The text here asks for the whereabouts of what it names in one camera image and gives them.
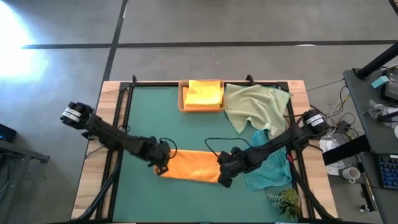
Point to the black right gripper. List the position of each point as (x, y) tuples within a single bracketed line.
[(234, 163)]

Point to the light teal block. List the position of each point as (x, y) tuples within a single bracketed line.
[(380, 82)]

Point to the small artificial green plant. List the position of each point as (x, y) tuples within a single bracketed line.
[(287, 200)]

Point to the dark blue box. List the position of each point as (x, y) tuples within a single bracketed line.
[(6, 133)]

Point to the dark metal stand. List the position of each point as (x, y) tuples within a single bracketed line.
[(18, 152)]

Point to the clear plastic bag clutter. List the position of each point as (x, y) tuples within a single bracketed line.
[(377, 109)]

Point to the white paper sheets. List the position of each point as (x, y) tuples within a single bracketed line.
[(334, 169)]

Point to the black round pole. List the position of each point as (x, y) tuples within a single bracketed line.
[(377, 62)]

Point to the black backlit keyboard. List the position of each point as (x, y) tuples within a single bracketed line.
[(389, 171)]

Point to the tan rectangular tray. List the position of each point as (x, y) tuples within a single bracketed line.
[(202, 111)]

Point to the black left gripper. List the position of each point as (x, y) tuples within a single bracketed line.
[(157, 157)]

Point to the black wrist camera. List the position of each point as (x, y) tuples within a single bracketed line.
[(164, 144), (235, 151)]

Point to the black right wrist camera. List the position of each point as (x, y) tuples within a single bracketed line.
[(235, 151)]

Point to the green table mat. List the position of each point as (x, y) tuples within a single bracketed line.
[(155, 118)]

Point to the yellow microfiber towel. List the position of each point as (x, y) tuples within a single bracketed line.
[(203, 93)]

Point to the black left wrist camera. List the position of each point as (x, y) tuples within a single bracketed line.
[(164, 144)]

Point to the light green microfiber towel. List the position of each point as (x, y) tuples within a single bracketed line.
[(255, 102)]

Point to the black flat bar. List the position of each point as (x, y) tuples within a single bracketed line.
[(345, 151)]

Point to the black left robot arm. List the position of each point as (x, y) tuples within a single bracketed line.
[(109, 133)]

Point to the black power adapter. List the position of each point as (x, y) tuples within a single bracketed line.
[(343, 127)]

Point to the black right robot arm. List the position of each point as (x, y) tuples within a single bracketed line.
[(280, 140)]

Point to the dark grey side desk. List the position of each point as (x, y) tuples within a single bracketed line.
[(357, 93)]

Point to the white mug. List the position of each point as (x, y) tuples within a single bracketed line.
[(351, 173)]

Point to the teal microfiber towel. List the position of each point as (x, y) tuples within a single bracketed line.
[(270, 174)]

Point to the black desk device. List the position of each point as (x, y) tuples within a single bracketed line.
[(392, 84)]

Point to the black metal table frame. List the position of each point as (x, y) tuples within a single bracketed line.
[(124, 85)]

